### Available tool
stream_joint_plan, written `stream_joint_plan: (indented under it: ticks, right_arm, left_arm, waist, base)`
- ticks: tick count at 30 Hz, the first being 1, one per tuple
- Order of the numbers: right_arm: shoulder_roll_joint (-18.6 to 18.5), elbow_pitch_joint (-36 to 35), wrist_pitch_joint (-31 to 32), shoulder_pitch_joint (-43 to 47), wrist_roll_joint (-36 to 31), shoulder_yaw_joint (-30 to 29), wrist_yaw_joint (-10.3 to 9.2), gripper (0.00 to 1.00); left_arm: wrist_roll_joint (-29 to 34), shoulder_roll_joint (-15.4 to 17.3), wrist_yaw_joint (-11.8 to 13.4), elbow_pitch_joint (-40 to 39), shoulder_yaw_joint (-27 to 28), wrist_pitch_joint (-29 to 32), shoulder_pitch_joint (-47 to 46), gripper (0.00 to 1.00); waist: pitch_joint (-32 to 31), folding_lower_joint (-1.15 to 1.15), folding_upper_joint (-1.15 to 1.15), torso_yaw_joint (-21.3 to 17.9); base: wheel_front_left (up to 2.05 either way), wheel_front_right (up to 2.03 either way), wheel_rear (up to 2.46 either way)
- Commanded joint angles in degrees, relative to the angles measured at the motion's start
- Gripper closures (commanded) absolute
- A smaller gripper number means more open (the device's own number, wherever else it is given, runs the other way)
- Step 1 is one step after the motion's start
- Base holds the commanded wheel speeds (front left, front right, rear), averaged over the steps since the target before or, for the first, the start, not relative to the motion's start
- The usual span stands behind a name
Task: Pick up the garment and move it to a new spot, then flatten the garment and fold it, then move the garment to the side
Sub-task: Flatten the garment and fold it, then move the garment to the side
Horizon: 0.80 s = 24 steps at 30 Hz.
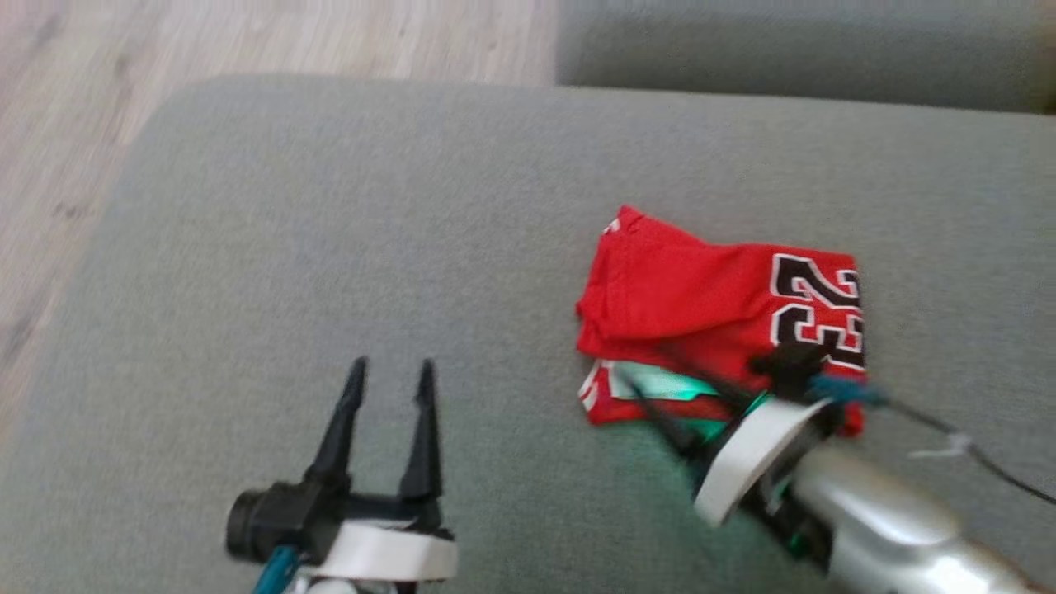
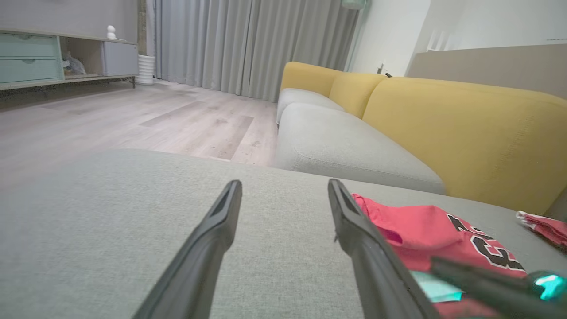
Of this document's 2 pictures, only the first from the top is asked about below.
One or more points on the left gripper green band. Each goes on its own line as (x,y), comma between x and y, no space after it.
(388,549)

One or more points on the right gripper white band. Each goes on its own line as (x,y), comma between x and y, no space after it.
(759,454)

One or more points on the red jersey with black number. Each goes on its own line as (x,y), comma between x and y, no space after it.
(693,297)

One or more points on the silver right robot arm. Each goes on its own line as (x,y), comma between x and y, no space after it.
(891,528)

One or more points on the grey fabric sofa ottoman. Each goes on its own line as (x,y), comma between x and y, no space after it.
(330,247)

